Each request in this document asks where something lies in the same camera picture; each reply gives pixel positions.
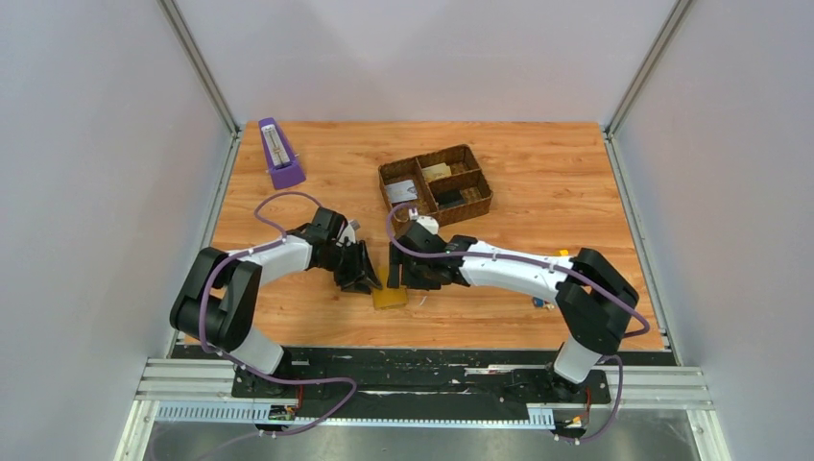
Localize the aluminium frame rail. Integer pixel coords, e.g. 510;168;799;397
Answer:
115;359;730;460

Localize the colourful toy block truck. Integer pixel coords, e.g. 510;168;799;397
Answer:
531;249;571;312

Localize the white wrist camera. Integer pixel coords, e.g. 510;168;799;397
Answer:
404;207;440;236
336;219;360;248

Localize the brown wicker divided basket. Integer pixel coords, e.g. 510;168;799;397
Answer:
377;144;493;227

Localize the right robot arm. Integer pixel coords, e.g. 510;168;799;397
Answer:
390;221;650;401

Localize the black card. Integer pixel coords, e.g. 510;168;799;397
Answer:
434;189;467;209

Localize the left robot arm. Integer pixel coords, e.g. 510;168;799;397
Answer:
169;207;382;397

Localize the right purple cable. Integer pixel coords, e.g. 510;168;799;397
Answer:
386;203;651;446

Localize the purple metronome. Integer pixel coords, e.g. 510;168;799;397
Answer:
258;117;306;190

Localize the gold card in basket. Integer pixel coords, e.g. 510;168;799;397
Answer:
421;163;452;182

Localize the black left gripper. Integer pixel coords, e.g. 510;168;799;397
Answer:
319;240;383;296

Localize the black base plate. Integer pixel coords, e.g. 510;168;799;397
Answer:
227;347;611;423

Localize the silver card in basket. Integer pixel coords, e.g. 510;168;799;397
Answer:
385;180;419;205

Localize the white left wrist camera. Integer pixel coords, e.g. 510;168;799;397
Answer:
336;219;360;248

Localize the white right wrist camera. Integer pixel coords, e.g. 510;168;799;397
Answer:
404;207;440;236

